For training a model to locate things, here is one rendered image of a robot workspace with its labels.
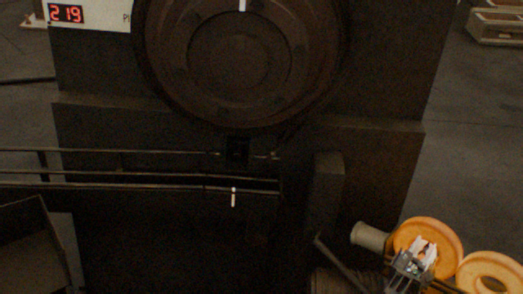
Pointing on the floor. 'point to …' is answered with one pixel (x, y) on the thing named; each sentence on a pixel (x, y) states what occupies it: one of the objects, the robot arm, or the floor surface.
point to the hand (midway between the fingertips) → (429, 242)
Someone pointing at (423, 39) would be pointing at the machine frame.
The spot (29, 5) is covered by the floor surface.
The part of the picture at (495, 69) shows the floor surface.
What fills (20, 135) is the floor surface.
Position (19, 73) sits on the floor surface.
